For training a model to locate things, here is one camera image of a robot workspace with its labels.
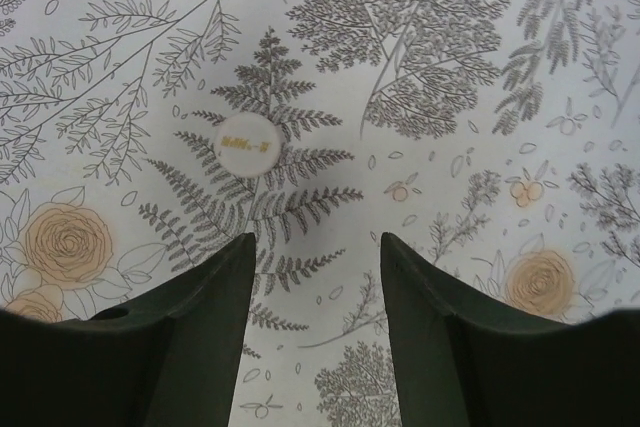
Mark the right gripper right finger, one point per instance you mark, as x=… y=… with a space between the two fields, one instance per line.
x=462 y=358

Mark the white orange-bottle cap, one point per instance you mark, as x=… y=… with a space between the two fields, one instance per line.
x=247 y=145

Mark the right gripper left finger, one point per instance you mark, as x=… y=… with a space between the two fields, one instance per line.
x=169 y=357

